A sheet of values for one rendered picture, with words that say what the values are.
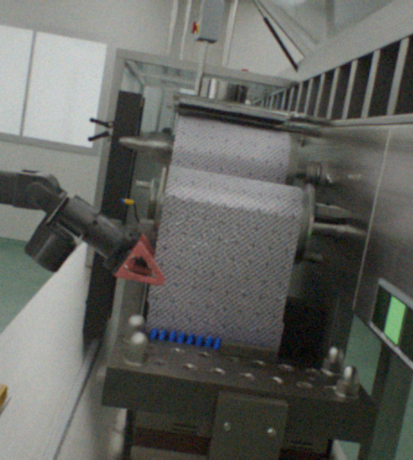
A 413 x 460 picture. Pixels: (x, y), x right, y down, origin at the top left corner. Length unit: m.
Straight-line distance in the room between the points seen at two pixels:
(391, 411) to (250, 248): 0.48
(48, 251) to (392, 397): 0.73
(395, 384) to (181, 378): 0.56
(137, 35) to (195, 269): 5.70
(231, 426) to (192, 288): 0.27
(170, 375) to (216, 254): 0.25
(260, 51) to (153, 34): 1.06
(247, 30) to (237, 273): 5.73
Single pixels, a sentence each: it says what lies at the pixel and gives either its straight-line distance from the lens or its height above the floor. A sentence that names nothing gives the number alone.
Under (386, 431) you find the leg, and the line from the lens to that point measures 1.44.
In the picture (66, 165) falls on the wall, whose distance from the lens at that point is 6.78.
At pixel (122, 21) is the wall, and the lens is 6.79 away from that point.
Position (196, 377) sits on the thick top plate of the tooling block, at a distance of 0.99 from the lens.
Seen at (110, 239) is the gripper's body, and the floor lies 1.18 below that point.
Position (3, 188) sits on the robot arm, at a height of 1.24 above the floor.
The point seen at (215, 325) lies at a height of 1.06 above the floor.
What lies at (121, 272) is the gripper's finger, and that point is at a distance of 1.09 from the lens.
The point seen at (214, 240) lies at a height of 1.20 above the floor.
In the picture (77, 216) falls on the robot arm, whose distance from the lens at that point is 1.11.
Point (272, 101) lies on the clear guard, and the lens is 2.17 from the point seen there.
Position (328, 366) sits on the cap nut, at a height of 1.04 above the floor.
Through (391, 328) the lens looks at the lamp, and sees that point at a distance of 0.89.
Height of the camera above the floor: 1.37
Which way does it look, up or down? 8 degrees down
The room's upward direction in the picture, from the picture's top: 10 degrees clockwise
